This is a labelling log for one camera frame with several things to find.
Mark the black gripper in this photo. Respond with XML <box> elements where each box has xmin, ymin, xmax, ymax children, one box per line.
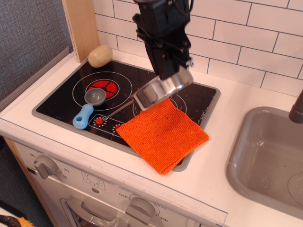
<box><xmin>133</xmin><ymin>0</ymin><xmax>194</xmax><ymax>80</ymax></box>

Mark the stainless steel pot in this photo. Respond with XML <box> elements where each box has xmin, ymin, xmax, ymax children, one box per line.
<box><xmin>103</xmin><ymin>67</ymin><xmax>194</xmax><ymax>121</ymax></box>

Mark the orange knitted cloth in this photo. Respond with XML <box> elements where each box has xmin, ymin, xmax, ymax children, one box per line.
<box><xmin>116</xmin><ymin>99</ymin><xmax>209</xmax><ymax>175</ymax></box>

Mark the beige toy potato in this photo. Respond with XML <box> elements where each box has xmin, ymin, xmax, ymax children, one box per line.
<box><xmin>88</xmin><ymin>45</ymin><xmax>113</xmax><ymax>68</ymax></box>

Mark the black toy stovetop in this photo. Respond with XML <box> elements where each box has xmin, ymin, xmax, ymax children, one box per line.
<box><xmin>32</xmin><ymin>59</ymin><xmax>221</xmax><ymax>172</ymax></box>

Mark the blue grey measuring scoop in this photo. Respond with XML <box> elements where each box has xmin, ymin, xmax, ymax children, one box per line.
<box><xmin>72</xmin><ymin>88</ymin><xmax>106</xmax><ymax>130</ymax></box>

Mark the grey faucet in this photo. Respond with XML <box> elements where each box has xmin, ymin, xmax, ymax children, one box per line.
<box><xmin>288</xmin><ymin>90</ymin><xmax>303</xmax><ymax>124</ymax></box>

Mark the grey sink basin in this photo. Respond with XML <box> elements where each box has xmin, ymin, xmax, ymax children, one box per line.
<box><xmin>226</xmin><ymin>106</ymin><xmax>303</xmax><ymax>219</ymax></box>

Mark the grey right oven knob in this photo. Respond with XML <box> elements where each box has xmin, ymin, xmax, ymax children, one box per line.
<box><xmin>125</xmin><ymin>197</ymin><xmax>156</xmax><ymax>225</ymax></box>

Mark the grey oven knob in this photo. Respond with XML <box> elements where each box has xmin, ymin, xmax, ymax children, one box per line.
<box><xmin>34</xmin><ymin>155</ymin><xmax>58</xmax><ymax>179</ymax></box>
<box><xmin>125</xmin><ymin>197</ymin><xmax>156</xmax><ymax>225</ymax></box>

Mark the grey left oven knob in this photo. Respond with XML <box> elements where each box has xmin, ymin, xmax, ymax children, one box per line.
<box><xmin>34</xmin><ymin>155</ymin><xmax>58</xmax><ymax>179</ymax></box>

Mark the white toy oven front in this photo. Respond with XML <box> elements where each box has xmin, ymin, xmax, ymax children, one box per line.
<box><xmin>15</xmin><ymin>143</ymin><xmax>227</xmax><ymax>227</ymax></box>

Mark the orange object at corner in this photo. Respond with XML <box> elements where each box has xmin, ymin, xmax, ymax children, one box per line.
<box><xmin>0</xmin><ymin>214</ymin><xmax>34</xmax><ymax>227</ymax></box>

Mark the wooden side post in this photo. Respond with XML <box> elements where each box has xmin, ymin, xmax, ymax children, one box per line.
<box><xmin>62</xmin><ymin>0</ymin><xmax>99</xmax><ymax>63</ymax></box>

